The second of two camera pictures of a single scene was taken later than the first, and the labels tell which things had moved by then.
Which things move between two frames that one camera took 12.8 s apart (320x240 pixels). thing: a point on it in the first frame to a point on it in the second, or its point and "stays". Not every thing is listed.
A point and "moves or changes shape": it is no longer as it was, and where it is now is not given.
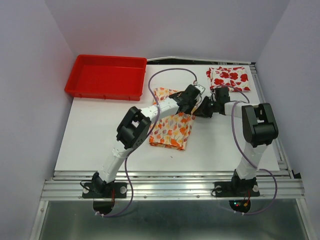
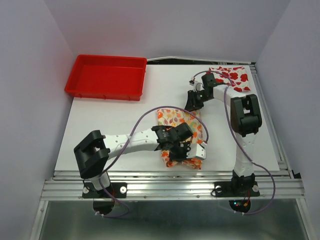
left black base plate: (113, 190) stays
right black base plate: (236, 189) stays
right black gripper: (201, 110) to (191, 104)
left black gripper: (189, 111) to (183, 157)
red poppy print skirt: (235, 78) stays
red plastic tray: (107, 77) stays
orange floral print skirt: (174, 131) moves or changes shape
